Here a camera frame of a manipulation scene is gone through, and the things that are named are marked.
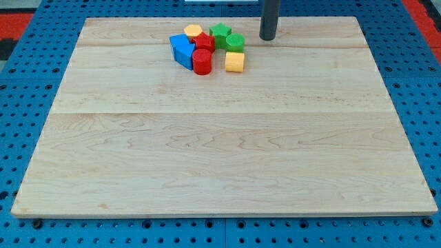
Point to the yellow cube block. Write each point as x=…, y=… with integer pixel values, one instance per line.
x=234, y=61

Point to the red cylinder block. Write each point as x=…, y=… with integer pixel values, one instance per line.
x=202, y=61

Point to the blue triangle block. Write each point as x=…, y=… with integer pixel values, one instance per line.
x=183, y=55

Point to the green cylinder block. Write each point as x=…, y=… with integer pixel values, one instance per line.
x=235, y=43

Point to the red star block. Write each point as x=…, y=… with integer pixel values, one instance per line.
x=204, y=41

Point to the blue cube block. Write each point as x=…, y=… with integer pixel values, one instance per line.
x=176, y=41

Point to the light wooden board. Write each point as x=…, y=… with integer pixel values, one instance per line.
x=308, y=129

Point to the green star block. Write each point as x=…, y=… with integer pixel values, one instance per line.
x=220, y=32

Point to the yellow hexagon block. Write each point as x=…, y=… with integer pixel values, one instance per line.
x=192, y=30

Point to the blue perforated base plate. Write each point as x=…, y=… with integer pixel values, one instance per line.
x=33, y=72

